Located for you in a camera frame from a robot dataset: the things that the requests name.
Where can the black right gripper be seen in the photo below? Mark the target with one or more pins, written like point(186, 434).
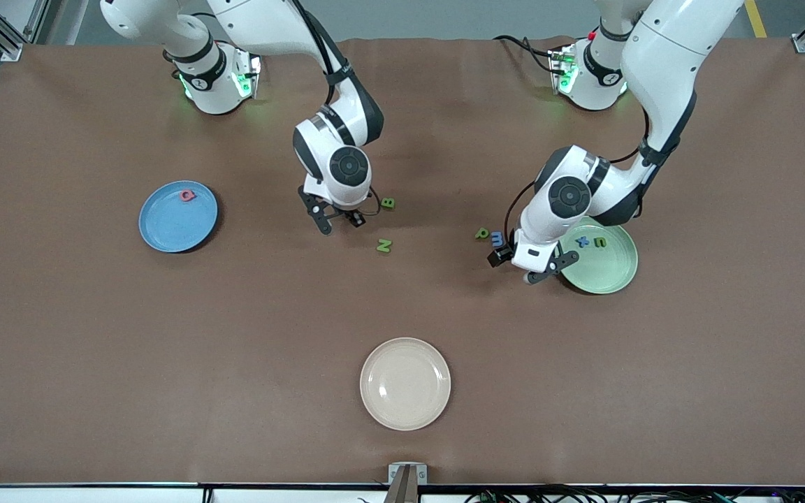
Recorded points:
point(354, 218)

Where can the blue foam letter m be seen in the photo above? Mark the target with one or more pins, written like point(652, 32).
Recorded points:
point(497, 239)

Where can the green foam letter p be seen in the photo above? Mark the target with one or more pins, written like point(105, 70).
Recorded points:
point(480, 232)

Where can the green foam letter B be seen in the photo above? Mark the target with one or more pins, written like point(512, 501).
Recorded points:
point(388, 202)

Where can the green foam letter N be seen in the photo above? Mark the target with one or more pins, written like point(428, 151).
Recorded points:
point(383, 245)

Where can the pink foam letter D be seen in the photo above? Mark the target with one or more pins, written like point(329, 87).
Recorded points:
point(188, 195)

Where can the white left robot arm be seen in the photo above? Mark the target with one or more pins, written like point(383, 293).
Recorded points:
point(668, 56)

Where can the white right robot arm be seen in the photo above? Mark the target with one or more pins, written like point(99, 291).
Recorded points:
point(256, 21)

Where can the green plate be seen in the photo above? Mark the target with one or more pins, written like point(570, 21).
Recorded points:
point(605, 269)

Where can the cream plate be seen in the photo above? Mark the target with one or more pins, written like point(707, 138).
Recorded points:
point(406, 384)

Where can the blue plate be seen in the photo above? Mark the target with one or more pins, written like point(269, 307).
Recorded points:
point(179, 227)

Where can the brown table mat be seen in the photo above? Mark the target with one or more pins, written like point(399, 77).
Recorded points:
point(235, 349)

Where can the grey metal bracket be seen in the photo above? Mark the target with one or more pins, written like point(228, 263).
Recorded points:
point(394, 474)

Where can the camera mount post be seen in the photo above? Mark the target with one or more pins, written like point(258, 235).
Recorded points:
point(402, 492)

